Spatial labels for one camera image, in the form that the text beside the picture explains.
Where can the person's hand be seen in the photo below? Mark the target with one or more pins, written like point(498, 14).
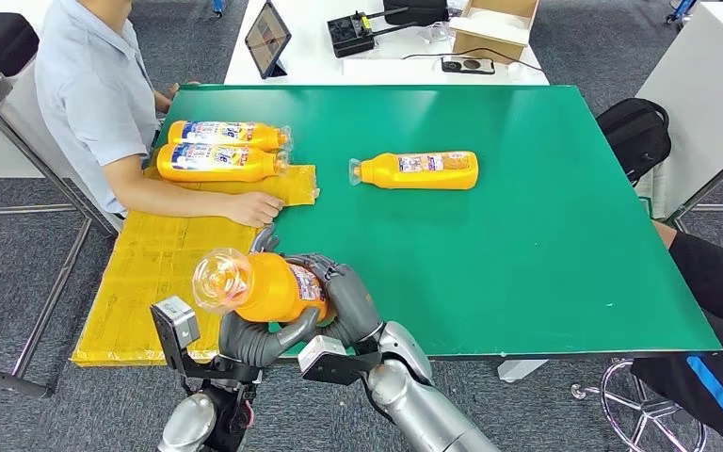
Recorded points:
point(255, 209)
point(180, 86)

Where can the yellow taped cardboard sheet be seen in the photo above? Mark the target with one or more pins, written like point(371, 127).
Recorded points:
point(149, 281)

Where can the clear plastic piece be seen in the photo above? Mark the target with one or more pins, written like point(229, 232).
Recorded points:
point(434, 32)

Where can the chrome office chair base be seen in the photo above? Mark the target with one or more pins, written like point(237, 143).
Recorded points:
point(649, 407)

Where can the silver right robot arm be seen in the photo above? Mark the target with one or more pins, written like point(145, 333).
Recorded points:
point(417, 405)

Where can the open cardboard box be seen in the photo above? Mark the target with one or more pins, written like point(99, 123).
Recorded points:
point(494, 40)

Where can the white table foot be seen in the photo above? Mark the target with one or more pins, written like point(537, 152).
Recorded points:
point(520, 369)

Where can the person in black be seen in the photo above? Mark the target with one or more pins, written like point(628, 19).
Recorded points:
point(711, 281)

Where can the orange detergent bottle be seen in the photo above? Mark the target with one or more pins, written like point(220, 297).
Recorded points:
point(274, 293)
point(380, 173)
point(212, 171)
point(255, 132)

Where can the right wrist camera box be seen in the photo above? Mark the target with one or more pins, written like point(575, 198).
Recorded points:
point(333, 362)

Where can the black tablet on stand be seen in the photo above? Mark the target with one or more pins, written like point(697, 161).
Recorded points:
point(268, 34)

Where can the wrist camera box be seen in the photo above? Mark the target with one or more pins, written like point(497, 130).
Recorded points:
point(333, 362)
point(175, 321)

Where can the black router with antennas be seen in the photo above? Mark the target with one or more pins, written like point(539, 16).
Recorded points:
point(350, 34)

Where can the white side table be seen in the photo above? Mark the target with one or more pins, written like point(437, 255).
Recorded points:
point(698, 93)

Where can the seated person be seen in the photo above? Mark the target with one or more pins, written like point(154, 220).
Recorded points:
point(93, 93)

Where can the person's forearm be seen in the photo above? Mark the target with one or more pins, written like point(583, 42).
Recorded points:
point(168, 196)

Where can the black smartphone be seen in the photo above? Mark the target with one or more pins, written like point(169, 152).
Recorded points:
point(467, 64)

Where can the black backpack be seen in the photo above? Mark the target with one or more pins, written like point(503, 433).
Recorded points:
point(633, 134)

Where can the black bag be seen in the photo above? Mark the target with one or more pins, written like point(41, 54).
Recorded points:
point(416, 11)

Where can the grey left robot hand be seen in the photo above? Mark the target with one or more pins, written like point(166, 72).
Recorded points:
point(255, 346)

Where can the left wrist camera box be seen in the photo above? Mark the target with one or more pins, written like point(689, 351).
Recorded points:
point(175, 321)

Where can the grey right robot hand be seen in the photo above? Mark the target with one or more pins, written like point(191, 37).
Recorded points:
point(352, 306)

